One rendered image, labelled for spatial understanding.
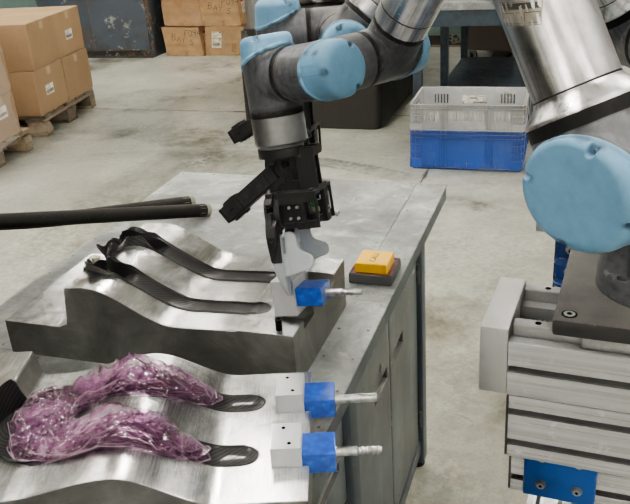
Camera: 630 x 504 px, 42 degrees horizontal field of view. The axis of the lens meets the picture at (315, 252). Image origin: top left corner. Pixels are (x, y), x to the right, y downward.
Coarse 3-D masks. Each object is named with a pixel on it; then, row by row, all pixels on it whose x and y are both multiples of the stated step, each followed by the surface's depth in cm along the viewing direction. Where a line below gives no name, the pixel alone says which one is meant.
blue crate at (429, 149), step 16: (416, 144) 440; (432, 144) 438; (448, 144) 436; (464, 144) 433; (480, 144) 431; (496, 144) 428; (512, 144) 426; (416, 160) 444; (432, 160) 442; (448, 160) 439; (464, 160) 437; (480, 160) 434; (496, 160) 432; (512, 160) 429
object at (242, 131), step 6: (246, 120) 143; (234, 126) 145; (240, 126) 144; (246, 126) 143; (228, 132) 145; (234, 132) 145; (240, 132) 144; (246, 132) 144; (252, 132) 143; (234, 138) 145; (240, 138) 145; (246, 138) 146
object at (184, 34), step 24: (168, 0) 767; (192, 0) 760; (216, 0) 753; (240, 0) 753; (168, 24) 777; (192, 24) 769; (216, 24) 762; (240, 24) 755; (168, 48) 786; (192, 48) 777; (216, 48) 772
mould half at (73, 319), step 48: (192, 240) 144; (48, 288) 143; (96, 288) 125; (192, 288) 133; (240, 288) 132; (48, 336) 131; (96, 336) 128; (144, 336) 125; (192, 336) 122; (240, 336) 119; (288, 336) 117
